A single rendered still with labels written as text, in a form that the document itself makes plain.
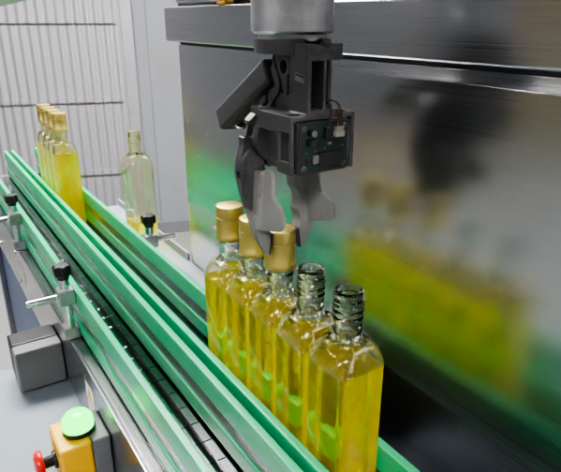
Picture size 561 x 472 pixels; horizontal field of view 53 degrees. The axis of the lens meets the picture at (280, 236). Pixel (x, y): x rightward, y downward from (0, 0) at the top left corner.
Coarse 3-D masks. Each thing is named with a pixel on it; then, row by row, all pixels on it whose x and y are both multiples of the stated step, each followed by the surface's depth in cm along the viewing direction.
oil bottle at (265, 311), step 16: (256, 304) 63; (272, 304) 61; (288, 304) 61; (256, 320) 63; (272, 320) 60; (256, 336) 64; (272, 336) 61; (256, 352) 65; (272, 352) 62; (256, 368) 65; (272, 368) 62; (256, 384) 66; (272, 384) 63; (272, 400) 64
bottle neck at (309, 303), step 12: (312, 264) 58; (300, 276) 56; (312, 276) 55; (324, 276) 56; (300, 288) 56; (312, 288) 56; (324, 288) 57; (300, 300) 57; (312, 300) 56; (300, 312) 57; (312, 312) 57
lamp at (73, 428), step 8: (72, 408) 81; (80, 408) 81; (64, 416) 80; (72, 416) 79; (80, 416) 79; (88, 416) 80; (64, 424) 79; (72, 424) 78; (80, 424) 79; (88, 424) 80; (64, 432) 79; (72, 432) 79; (80, 432) 79; (88, 432) 80
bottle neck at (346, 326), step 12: (336, 288) 52; (348, 288) 53; (360, 288) 52; (336, 300) 52; (348, 300) 51; (360, 300) 51; (336, 312) 52; (348, 312) 51; (360, 312) 52; (336, 324) 52; (348, 324) 52; (360, 324) 52; (336, 336) 53; (348, 336) 52; (360, 336) 53
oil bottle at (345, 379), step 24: (312, 360) 55; (336, 360) 52; (360, 360) 52; (312, 384) 55; (336, 384) 52; (360, 384) 53; (312, 408) 56; (336, 408) 53; (360, 408) 54; (312, 432) 57; (336, 432) 54; (360, 432) 55; (336, 456) 55; (360, 456) 56
